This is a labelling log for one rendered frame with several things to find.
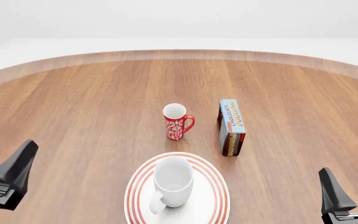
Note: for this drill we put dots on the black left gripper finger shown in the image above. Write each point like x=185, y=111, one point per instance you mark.
x=16, y=161

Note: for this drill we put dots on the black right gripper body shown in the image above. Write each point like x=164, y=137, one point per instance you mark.
x=353, y=218

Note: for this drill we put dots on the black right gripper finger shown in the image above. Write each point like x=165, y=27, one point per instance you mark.
x=334, y=193

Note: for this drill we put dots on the chocolate pudding box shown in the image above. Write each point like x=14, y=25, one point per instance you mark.
x=232, y=130

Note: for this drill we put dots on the white plate with red rings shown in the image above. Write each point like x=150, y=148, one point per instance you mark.
x=197, y=210

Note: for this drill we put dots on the white mug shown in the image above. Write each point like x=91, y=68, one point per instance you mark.
x=172, y=184

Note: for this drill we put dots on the red patterned tall mug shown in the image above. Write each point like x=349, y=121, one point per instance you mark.
x=176, y=122

